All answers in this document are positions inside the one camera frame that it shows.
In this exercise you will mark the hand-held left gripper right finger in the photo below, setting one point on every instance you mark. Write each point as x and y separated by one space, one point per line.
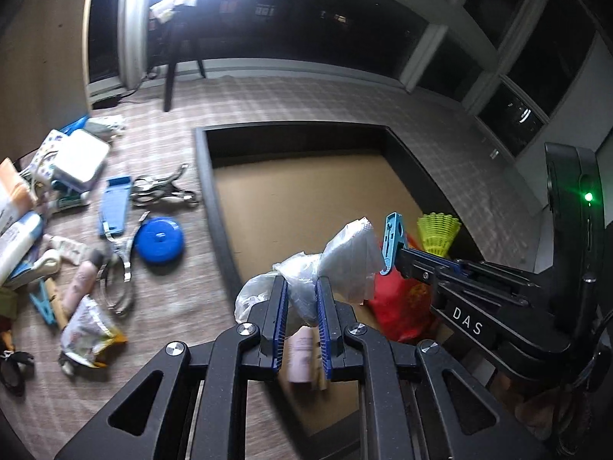
323 326

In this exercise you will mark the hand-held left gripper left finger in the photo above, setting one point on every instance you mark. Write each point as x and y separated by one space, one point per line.
280 318

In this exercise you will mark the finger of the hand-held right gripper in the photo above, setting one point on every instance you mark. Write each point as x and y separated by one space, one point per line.
498 268
421 273

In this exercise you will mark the clear plastic bag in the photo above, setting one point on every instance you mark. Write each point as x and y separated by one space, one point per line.
103 128
349 258

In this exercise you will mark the black storage box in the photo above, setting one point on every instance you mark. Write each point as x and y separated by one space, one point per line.
297 182

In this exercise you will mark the pink tube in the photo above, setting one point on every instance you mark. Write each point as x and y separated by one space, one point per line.
302 354

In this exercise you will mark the red packet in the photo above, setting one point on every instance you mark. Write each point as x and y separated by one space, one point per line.
402 306

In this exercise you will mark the yellow shuttlecock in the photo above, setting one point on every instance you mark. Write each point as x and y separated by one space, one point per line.
438 235

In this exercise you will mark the blue round tape measure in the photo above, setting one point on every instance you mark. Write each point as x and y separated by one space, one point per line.
159 240

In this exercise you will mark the large metal clip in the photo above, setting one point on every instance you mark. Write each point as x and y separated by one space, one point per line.
167 197
158 181

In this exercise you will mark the colourful snack packet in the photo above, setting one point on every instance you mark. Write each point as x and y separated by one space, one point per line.
88 330

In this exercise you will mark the blue phone stand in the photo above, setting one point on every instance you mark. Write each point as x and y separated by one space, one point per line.
114 203

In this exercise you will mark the green toothpaste tube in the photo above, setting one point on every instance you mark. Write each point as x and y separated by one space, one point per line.
69 202

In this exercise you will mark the white adapter box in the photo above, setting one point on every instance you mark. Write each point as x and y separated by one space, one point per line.
81 158

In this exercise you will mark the white blue sunscreen bottle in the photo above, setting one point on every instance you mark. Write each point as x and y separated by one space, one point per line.
19 244

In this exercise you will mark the dark chair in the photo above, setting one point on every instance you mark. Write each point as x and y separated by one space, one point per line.
170 67

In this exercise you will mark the black power strip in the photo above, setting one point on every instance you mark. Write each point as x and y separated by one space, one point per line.
106 102

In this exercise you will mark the blue wet wipes pack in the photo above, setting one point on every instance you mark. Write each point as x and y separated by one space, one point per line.
73 125

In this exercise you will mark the patterned tissue pack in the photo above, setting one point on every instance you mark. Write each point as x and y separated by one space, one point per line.
45 153

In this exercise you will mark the large wooden board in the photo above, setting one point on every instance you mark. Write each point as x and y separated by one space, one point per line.
38 57

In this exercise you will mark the white window frame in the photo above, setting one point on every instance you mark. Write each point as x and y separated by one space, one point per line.
433 43

